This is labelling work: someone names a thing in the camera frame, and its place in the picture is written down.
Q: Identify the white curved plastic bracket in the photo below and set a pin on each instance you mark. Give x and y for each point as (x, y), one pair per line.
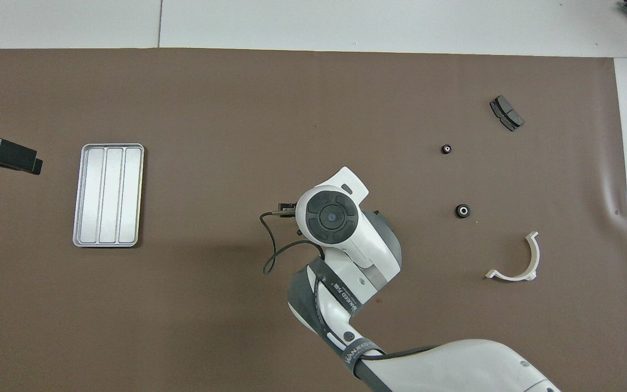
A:
(535, 256)

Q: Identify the brown table mat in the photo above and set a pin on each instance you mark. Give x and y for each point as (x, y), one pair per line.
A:
(237, 109)

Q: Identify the short grey brake pad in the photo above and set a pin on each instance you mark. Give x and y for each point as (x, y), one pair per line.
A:
(509, 114)

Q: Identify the large black bearing gear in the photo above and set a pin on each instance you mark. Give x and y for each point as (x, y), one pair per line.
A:
(462, 210)

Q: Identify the silver metal tray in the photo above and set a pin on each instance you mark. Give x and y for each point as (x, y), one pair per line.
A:
(109, 196)

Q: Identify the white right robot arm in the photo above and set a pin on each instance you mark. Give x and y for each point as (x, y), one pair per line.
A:
(455, 365)

